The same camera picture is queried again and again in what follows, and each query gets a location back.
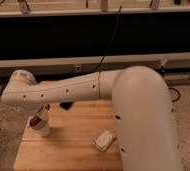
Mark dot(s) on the red pepper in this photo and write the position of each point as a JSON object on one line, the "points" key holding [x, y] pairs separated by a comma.
{"points": [[34, 121]]}

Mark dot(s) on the metal shelf rail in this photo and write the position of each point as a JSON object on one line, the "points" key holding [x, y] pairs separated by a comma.
{"points": [[87, 64]]}

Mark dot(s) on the wooden cutting board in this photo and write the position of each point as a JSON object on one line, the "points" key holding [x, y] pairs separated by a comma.
{"points": [[69, 146]]}

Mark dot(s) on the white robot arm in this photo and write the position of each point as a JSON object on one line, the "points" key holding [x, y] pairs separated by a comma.
{"points": [[141, 101]]}

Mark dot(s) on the white ceramic cup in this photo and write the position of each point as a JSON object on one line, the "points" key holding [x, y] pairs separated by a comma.
{"points": [[42, 128]]}

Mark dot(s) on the white rectangular sponge block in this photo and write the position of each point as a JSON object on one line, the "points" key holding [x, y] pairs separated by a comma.
{"points": [[103, 140]]}

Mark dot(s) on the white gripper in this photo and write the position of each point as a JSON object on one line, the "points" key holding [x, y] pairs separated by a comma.
{"points": [[43, 112]]}

